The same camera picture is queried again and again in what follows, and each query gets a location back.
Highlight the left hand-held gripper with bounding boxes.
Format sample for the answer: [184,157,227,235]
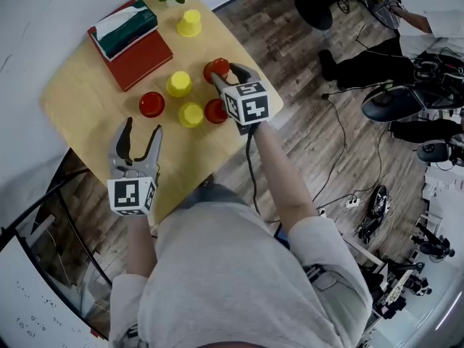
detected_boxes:
[107,117,163,217]

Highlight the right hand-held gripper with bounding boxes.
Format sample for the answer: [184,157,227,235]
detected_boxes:
[211,62,271,136]

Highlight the red paper cup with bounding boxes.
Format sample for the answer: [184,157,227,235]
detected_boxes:
[138,91,166,119]
[202,57,231,85]
[204,98,228,125]

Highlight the yellow paper cup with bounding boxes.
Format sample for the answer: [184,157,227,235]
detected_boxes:
[165,70,193,99]
[176,9,202,38]
[177,101,205,129]

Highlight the person's left forearm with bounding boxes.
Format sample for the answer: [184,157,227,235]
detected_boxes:
[127,215,157,278]

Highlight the person's right forearm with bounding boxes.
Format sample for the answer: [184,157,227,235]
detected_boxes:
[249,121,318,235]

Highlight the red hardcover book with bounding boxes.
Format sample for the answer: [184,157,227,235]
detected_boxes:
[88,27,174,92]

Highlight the person's blue jeans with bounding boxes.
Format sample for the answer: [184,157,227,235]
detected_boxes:
[177,183,251,217]

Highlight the black round stool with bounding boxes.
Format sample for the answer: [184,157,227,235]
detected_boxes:
[295,0,334,31]

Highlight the green tissue box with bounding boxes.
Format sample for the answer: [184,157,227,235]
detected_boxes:
[90,0,160,62]

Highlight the black office chair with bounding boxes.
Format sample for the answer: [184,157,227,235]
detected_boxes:
[361,85,425,123]
[416,139,452,165]

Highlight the black marble round table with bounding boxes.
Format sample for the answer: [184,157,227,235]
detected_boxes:
[344,0,403,30]

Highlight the person's grey shirt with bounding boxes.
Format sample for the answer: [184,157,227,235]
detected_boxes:
[108,199,374,348]

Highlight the black and white sneakers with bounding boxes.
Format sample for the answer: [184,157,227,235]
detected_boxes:
[369,185,391,219]

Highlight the whiteboard on black stand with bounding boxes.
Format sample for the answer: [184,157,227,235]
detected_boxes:
[0,168,113,348]

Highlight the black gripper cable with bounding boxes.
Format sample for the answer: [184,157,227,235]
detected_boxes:
[245,127,262,215]

